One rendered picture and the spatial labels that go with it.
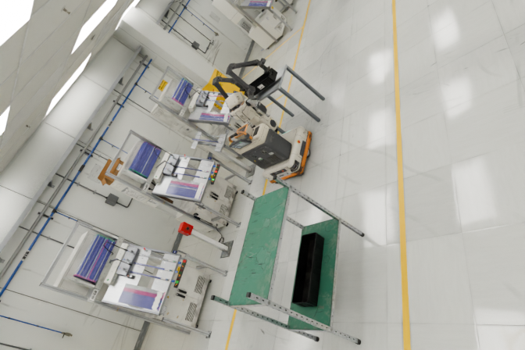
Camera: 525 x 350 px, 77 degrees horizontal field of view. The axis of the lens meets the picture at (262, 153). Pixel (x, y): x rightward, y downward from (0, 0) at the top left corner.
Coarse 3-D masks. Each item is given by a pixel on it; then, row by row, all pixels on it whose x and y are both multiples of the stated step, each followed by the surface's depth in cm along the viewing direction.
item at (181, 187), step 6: (174, 180) 474; (180, 180) 474; (186, 180) 474; (174, 186) 469; (180, 186) 469; (186, 186) 468; (192, 186) 468; (198, 186) 467; (168, 192) 463; (174, 192) 463; (180, 192) 462; (186, 192) 462; (192, 192) 462; (198, 192) 461; (198, 198) 455
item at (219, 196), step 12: (192, 180) 555; (216, 180) 522; (216, 192) 514; (228, 192) 530; (180, 204) 538; (192, 204) 497; (204, 204) 493; (216, 204) 507; (228, 204) 521; (180, 216) 512; (204, 216) 493; (204, 228) 531
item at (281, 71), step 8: (280, 72) 450; (280, 80) 435; (304, 80) 466; (272, 88) 442; (280, 88) 430; (312, 88) 473; (256, 96) 474; (264, 96) 450; (288, 96) 437; (320, 96) 480; (280, 104) 521; (296, 104) 445; (288, 112) 528; (280, 128) 505
